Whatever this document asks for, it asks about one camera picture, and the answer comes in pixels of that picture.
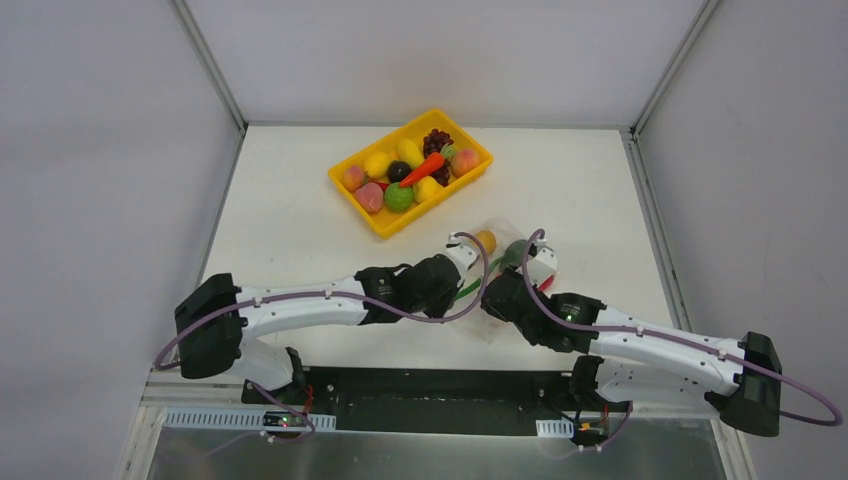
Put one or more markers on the dark green vegetable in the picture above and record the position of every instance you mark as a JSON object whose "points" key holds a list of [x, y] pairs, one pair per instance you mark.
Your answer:
{"points": [[513, 254]]}

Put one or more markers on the red apple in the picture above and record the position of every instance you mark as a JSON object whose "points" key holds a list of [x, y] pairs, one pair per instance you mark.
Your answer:
{"points": [[546, 284]]}

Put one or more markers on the yellow mango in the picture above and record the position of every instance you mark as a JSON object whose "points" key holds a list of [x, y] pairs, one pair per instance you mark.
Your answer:
{"points": [[410, 153]]}

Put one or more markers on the green bean pod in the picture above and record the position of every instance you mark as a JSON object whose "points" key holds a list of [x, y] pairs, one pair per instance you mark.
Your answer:
{"points": [[470, 289]]}

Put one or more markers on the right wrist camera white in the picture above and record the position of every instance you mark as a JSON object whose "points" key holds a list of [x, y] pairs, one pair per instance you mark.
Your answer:
{"points": [[542, 263]]}

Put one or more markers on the yellow plastic tray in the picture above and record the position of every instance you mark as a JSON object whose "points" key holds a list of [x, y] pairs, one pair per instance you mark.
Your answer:
{"points": [[385, 222]]}

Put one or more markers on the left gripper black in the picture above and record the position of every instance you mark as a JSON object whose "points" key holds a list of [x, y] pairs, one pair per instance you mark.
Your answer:
{"points": [[449, 279]]}

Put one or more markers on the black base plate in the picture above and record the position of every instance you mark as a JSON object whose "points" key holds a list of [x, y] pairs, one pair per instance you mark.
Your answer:
{"points": [[420, 401]]}

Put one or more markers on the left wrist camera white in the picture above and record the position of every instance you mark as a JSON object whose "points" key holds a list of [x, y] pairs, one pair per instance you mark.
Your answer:
{"points": [[461, 251]]}

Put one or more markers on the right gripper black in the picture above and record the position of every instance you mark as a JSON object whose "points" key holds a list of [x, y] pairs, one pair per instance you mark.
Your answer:
{"points": [[499, 294]]}

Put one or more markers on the purple grape bunch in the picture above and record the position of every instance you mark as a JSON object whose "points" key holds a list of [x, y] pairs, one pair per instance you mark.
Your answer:
{"points": [[435, 142]]}

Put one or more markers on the yellow orange potato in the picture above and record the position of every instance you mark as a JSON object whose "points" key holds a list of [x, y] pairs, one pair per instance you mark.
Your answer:
{"points": [[488, 240]]}

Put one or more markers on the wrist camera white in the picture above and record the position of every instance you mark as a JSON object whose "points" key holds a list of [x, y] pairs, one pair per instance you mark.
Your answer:
{"points": [[542, 263], [461, 251]]}

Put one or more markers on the clear zip top bag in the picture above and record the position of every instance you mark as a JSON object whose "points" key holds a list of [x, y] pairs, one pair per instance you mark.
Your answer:
{"points": [[478, 325]]}

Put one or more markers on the green cabbage ball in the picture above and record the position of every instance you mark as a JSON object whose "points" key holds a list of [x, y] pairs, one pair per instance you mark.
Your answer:
{"points": [[397, 198]]}

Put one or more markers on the peach from bag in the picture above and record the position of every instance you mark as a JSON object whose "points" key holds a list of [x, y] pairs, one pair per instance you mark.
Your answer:
{"points": [[464, 161]]}

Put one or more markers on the pink peach in tray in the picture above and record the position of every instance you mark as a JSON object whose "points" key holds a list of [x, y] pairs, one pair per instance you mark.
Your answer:
{"points": [[370, 197]]}

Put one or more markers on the yellow lemon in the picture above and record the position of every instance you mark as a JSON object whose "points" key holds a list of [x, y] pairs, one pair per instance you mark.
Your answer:
{"points": [[376, 165]]}

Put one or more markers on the orange carrot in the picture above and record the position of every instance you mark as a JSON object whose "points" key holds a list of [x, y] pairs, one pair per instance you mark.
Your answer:
{"points": [[432, 163]]}

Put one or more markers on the small peach tray corner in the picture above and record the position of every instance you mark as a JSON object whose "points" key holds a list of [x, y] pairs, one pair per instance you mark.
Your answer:
{"points": [[353, 178]]}

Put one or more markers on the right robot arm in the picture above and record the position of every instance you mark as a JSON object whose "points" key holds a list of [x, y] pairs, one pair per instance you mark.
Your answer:
{"points": [[623, 359]]}

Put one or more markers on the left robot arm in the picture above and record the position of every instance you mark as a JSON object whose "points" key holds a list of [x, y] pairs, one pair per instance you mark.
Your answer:
{"points": [[220, 324]]}

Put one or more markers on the yellow pepper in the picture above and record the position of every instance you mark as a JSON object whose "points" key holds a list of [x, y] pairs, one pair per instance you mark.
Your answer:
{"points": [[425, 189]]}

